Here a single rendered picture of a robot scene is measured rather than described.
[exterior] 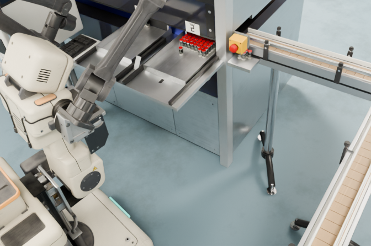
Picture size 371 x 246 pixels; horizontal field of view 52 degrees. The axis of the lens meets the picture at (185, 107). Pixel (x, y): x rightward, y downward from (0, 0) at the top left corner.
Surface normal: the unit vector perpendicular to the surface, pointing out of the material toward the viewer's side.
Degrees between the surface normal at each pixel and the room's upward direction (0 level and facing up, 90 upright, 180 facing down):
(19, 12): 90
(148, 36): 0
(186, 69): 0
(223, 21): 90
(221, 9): 90
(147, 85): 0
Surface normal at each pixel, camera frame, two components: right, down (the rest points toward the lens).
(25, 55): -0.58, -0.09
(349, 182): -0.08, -0.72
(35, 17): 0.80, 0.36
